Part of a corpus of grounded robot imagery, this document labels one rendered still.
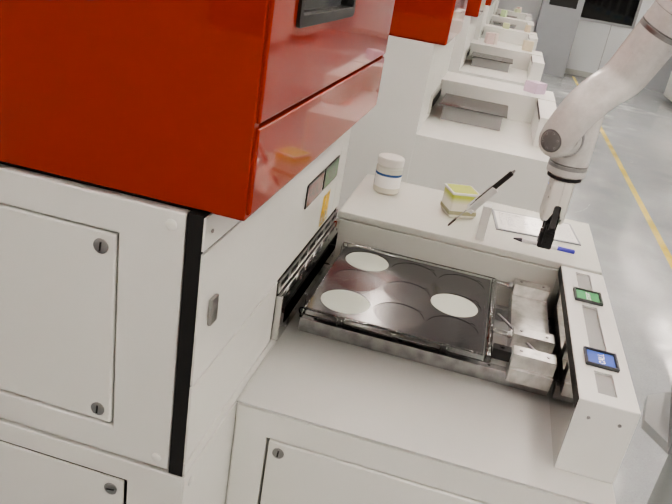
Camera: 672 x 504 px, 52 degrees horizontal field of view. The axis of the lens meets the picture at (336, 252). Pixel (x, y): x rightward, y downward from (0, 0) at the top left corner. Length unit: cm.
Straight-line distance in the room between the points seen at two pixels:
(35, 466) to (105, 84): 61
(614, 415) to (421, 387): 35
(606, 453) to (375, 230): 75
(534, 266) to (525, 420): 45
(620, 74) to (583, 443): 72
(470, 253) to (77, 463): 96
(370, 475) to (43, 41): 81
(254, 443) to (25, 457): 36
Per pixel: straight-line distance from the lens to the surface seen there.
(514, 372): 134
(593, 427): 119
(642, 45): 149
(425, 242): 164
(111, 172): 88
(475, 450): 121
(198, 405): 101
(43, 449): 116
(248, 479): 129
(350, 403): 123
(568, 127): 147
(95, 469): 113
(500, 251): 164
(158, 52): 82
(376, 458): 119
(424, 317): 138
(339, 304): 136
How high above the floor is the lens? 154
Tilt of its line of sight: 24 degrees down
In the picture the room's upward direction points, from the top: 10 degrees clockwise
